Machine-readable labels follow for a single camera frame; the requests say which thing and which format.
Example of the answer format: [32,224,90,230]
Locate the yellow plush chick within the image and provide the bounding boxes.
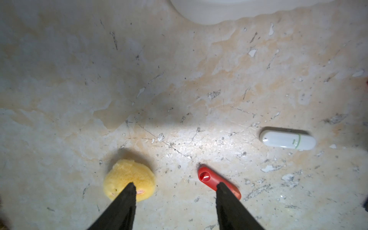
[103,159,156,202]

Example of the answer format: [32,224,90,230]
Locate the white storage box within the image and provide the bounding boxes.
[171,0,330,25]

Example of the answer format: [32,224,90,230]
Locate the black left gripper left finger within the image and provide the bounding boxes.
[88,183,136,230]

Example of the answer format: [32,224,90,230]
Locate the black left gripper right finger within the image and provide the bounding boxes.
[216,182,264,230]

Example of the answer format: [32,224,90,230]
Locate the white usb drive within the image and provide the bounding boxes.
[259,129,317,150]

